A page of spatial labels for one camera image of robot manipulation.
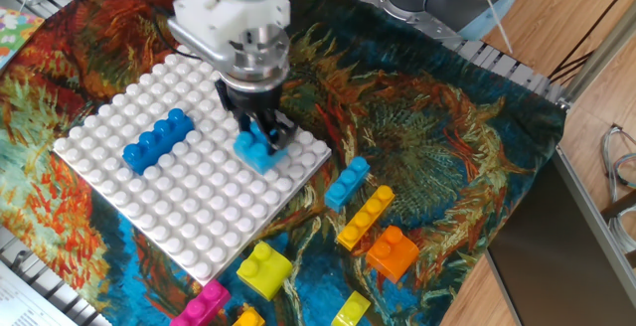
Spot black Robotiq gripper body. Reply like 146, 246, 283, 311
214, 78, 284, 124

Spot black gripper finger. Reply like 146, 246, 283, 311
237, 109, 260, 136
261, 109, 299, 152

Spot light blue square block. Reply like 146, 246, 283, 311
233, 120, 290, 176

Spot light blue three-stud block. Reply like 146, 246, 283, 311
324, 155, 372, 214

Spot dark blue four-stud block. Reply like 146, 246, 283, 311
121, 107, 196, 176

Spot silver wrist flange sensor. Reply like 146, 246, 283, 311
166, 17, 292, 93

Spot white wrist adapter block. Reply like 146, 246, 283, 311
171, 0, 292, 52

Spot white studded baseplate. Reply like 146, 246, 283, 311
52, 43, 333, 286

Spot small yellow four-stud block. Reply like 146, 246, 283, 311
336, 184, 397, 251

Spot sunflower painting patterned cloth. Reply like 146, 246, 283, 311
0, 0, 567, 326

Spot large lime two-stud block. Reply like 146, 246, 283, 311
236, 241, 294, 302

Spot orange two-stud block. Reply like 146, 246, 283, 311
365, 225, 420, 285

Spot magenta three-stud block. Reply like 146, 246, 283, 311
170, 279, 233, 326

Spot large yellow four-stud block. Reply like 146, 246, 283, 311
232, 305, 266, 326

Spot small lime block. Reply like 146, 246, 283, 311
330, 289, 372, 326

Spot white zip tie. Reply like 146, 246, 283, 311
482, 0, 514, 55

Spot floral patterned sheet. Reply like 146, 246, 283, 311
0, 6, 46, 72

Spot printed white paper sheet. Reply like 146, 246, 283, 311
0, 258, 80, 326

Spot dark grey panel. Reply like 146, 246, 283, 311
484, 154, 636, 326

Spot aluminium bar beside panel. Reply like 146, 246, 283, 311
554, 144, 636, 287

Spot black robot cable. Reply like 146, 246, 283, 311
148, 5, 205, 64

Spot black floor cables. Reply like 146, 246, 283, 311
549, 0, 636, 83

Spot aluminium frame post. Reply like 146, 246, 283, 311
556, 0, 636, 111

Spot grey cable bundle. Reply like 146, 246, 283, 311
599, 124, 636, 255

